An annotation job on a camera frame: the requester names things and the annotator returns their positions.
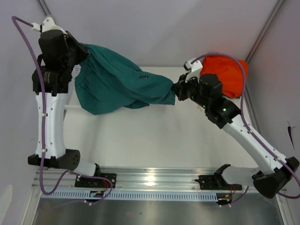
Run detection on left aluminium frame post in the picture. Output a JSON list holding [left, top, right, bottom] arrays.
[[36, 0, 55, 21]]

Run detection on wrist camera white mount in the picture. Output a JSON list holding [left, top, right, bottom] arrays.
[[31, 16, 66, 34], [183, 58, 203, 83]]

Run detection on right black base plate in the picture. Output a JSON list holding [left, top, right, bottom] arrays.
[[195, 175, 242, 191]]

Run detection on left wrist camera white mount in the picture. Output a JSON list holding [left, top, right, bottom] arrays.
[[31, 16, 66, 34]]

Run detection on aluminium mounting rail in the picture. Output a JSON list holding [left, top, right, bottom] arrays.
[[31, 166, 258, 191]]

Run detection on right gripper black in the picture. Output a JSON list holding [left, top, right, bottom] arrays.
[[171, 72, 210, 110]]

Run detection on white plastic basket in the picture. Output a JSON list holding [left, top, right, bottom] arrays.
[[65, 65, 81, 110]]

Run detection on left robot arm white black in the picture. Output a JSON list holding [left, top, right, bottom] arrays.
[[28, 30, 102, 188]]

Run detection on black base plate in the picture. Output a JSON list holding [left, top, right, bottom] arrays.
[[75, 173, 117, 188], [195, 175, 242, 191]]

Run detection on orange folded shorts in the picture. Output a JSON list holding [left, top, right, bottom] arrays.
[[200, 55, 243, 98]]

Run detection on aluminium frame post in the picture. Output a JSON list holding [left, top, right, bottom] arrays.
[[245, 0, 287, 64], [36, 0, 55, 21]]

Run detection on right aluminium frame post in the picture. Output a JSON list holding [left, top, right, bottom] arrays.
[[245, 0, 287, 64]]

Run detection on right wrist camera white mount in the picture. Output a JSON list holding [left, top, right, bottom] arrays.
[[183, 58, 203, 83]]

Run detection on white slotted cable duct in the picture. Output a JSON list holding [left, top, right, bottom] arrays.
[[42, 190, 218, 202]]

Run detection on teal green shorts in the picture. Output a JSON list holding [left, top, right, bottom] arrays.
[[75, 44, 175, 115]]

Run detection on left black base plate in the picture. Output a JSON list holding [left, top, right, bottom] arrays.
[[75, 173, 117, 188]]

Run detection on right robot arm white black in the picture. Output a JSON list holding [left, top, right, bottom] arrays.
[[172, 74, 300, 199]]

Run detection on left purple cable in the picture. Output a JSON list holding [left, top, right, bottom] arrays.
[[11, 15, 113, 207]]

